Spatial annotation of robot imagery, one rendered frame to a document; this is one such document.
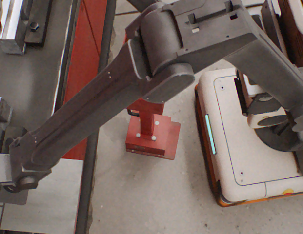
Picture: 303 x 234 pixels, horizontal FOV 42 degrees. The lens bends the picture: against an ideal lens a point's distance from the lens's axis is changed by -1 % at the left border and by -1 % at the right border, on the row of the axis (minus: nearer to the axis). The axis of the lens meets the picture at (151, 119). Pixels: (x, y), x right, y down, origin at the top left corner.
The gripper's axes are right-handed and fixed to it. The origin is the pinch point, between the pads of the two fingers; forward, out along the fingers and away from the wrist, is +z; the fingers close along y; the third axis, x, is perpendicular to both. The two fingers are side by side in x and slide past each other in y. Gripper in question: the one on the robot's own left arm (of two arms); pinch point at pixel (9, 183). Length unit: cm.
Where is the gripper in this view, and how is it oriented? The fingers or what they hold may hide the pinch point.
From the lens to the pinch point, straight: 99.9
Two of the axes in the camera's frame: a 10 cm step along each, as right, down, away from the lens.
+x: 8.9, 2.1, 4.1
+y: -0.8, 9.5, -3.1
